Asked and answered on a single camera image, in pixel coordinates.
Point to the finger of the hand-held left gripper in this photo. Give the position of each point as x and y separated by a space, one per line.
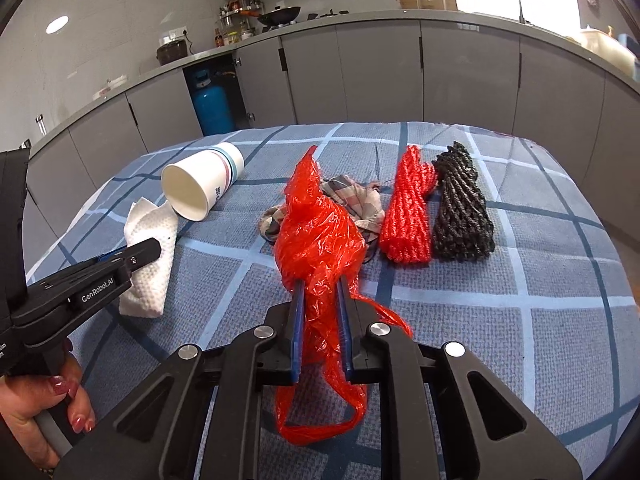
142 255
112 255

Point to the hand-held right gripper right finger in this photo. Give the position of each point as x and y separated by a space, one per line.
415 390

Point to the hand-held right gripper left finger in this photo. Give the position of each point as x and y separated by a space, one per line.
240 385

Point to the white paper tissue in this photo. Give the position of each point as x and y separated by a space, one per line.
150 292

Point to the white paper cup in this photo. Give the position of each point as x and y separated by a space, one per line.
210 175

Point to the red plastic bag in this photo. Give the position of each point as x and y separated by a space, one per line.
315 240

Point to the red foam net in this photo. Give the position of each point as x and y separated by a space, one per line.
405 220

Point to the black foam net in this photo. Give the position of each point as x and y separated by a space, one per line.
460 210

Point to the person's left hand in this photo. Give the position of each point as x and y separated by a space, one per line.
25 400

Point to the blue checked blanket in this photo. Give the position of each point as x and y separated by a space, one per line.
500 335

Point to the blue gas cylinder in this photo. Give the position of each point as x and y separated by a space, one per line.
212 110

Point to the checked cloth scrap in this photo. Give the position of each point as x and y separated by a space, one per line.
360 205

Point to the dark rice cooker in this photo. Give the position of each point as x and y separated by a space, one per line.
172 52

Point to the row of condiment bottles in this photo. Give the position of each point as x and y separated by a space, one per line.
232 35

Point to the spice rack with bottles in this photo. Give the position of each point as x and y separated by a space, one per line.
240 2

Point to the black wok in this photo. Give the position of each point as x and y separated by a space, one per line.
280 15

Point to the grey kitchen counter cabinets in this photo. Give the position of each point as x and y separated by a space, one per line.
375 70

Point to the gas stove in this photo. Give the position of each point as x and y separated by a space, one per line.
330 14

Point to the white plastic tub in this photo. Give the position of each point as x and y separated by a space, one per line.
605 45

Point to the white wall socket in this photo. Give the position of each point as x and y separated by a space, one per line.
172 35

